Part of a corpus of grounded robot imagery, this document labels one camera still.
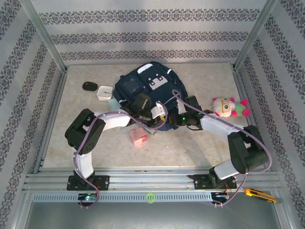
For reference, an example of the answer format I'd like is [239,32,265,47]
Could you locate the aluminium mounting rail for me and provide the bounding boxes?
[22,166,284,193]

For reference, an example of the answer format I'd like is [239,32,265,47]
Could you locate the black computer mouse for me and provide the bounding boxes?
[82,82,99,92]

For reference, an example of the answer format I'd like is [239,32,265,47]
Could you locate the yellow utility knife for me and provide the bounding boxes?
[245,188,278,204]

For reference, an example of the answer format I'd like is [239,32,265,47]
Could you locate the aluminium table side rail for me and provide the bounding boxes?
[32,71,69,175]
[232,69,271,171]

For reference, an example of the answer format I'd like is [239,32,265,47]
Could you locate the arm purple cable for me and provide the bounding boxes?
[73,101,169,209]
[172,89,272,208]

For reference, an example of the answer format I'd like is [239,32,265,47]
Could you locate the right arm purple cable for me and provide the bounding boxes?
[172,89,272,208]

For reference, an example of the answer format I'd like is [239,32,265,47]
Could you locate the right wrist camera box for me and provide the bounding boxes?
[175,98,187,114]

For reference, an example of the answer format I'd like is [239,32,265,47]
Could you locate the perforated metal cable tray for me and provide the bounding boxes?
[30,192,214,204]

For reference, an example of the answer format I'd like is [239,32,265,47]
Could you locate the aluminium frame post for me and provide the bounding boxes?
[232,0,279,71]
[20,0,69,73]

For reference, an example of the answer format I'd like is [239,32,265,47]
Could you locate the right aluminium table side rail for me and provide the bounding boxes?
[232,69,271,171]

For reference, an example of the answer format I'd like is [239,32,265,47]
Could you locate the white pink green plush toy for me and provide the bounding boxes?
[212,96,251,118]

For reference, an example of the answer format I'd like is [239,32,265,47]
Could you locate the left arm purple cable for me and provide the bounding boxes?
[73,101,169,209]

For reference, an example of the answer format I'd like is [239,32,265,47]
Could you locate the left aluminium table side rail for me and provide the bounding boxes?
[32,71,69,175]

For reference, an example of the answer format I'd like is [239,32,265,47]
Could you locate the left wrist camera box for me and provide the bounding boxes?
[151,101,168,119]

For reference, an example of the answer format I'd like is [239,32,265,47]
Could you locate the right aluminium frame post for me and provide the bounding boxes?
[232,0,279,71]

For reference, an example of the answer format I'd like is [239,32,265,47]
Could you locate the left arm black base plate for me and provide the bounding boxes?
[66,175,111,191]

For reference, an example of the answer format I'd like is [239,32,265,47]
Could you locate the light blue rectangular box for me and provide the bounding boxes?
[107,98,120,111]

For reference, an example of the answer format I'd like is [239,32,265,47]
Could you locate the left aluminium frame post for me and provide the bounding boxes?
[20,0,69,73]

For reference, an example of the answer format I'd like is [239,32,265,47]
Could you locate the navy blue school backpack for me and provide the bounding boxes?
[113,61,189,132]

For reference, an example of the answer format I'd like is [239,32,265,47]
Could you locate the white square alarm clock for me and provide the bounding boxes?
[96,85,114,102]

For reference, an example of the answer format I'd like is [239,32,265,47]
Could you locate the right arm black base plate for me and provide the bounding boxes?
[188,174,238,191]

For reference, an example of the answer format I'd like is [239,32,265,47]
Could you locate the pink pencil sharpener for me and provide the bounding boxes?
[129,127,148,147]

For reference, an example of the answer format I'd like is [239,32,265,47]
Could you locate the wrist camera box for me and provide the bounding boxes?
[151,101,168,119]
[175,98,187,114]

